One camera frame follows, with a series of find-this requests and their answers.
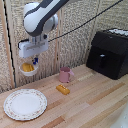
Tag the yellow butter block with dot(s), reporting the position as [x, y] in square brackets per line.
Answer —
[62, 89]

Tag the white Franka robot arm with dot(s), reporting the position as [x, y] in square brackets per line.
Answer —
[41, 16]

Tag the black chest box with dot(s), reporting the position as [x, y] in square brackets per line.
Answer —
[109, 53]

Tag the white patterned plate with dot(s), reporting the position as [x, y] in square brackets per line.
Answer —
[25, 104]

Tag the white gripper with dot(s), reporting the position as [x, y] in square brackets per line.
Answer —
[32, 47]

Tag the hot dog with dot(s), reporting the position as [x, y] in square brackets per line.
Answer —
[27, 67]

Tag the white bowl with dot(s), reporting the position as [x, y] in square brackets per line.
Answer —
[28, 69]

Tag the pink mug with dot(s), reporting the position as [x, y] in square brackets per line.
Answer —
[65, 74]

